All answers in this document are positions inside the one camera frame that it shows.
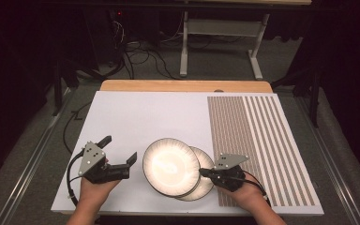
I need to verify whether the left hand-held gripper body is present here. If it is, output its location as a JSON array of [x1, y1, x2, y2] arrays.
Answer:
[[77, 141, 131, 185]]

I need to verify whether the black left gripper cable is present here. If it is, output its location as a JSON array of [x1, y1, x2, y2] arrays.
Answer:
[[66, 149, 86, 208]]

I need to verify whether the black floor cable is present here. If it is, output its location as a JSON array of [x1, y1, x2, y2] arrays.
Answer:
[[62, 100, 94, 156]]

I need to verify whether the person's right hand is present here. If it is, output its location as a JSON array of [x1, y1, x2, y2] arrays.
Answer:
[[220, 173, 266, 211]]

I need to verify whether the person's left hand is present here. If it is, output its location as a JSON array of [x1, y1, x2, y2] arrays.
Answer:
[[79, 176, 122, 204]]

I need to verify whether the white plate dark rim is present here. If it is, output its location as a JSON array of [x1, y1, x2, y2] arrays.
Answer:
[[175, 145, 217, 203], [142, 137, 202, 198]]

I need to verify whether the brown striped placemat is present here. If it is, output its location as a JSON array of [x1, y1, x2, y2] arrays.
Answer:
[[206, 95, 317, 208]]

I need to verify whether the black stand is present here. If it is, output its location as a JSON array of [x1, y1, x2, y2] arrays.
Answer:
[[51, 58, 80, 117], [271, 65, 323, 128]]

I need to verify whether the tangle of black floor cables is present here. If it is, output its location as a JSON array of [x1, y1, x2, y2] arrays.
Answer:
[[111, 18, 182, 81]]

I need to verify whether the wooden table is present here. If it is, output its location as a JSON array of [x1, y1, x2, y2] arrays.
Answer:
[[99, 79, 274, 94]]

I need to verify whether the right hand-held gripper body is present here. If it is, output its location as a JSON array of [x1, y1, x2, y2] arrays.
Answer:
[[212, 152, 250, 193]]

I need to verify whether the white metal stand frame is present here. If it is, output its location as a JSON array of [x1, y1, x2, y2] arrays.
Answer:
[[179, 10, 271, 81]]

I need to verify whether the metal floor rail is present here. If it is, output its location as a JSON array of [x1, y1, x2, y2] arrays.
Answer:
[[0, 87, 76, 225], [293, 93, 360, 225]]

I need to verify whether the white board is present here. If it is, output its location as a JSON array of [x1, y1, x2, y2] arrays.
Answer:
[[50, 90, 325, 217]]

